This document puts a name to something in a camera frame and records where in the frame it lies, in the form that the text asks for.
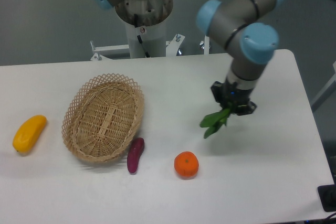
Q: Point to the black device at table corner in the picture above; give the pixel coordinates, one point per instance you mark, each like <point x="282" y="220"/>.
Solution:
<point x="327" y="197"/>

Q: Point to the white frame at right edge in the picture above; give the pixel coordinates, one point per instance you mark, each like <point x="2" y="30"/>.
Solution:
<point x="324" y="92"/>

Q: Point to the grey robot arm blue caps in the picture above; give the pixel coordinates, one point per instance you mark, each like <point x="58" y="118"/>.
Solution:
<point x="234" y="26"/>

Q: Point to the oval wicker basket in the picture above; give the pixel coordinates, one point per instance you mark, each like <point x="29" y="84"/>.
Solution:
<point x="103" y="118"/>

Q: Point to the orange tangerine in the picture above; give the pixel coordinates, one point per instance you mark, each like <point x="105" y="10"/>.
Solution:
<point x="186" y="164"/>

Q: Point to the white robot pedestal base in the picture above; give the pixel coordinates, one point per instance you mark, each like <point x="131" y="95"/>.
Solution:
<point x="145" y="26"/>

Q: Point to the yellow mango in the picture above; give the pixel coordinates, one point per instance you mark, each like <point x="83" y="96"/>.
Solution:
<point x="28" y="133"/>

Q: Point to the purple sweet potato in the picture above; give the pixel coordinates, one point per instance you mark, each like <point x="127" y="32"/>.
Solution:
<point x="135" y="151"/>

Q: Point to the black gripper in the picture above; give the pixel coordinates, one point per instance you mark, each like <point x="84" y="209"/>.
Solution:
<point x="234" y="94"/>

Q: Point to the green bok choy vegetable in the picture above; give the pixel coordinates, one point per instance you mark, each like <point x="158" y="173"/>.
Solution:
<point x="213" y="122"/>

